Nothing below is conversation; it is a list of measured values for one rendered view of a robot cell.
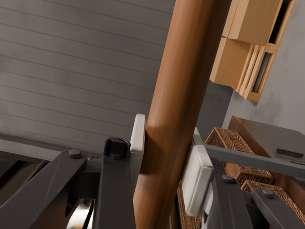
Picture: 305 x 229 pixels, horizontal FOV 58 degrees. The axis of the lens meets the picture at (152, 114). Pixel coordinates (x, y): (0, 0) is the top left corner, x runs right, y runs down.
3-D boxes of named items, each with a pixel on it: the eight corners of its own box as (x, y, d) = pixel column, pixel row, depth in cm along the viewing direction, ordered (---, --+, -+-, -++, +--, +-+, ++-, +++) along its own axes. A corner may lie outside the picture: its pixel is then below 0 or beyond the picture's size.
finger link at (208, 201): (217, 199, 12) (282, 213, 12) (200, 153, 17) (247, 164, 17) (208, 227, 13) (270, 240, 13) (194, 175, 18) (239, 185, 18)
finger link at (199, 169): (200, 164, 14) (215, 167, 14) (186, 123, 20) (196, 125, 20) (185, 216, 14) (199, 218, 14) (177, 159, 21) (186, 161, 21)
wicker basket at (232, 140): (240, 265, 131) (184, 255, 129) (215, 196, 185) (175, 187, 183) (276, 177, 116) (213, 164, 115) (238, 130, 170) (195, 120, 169)
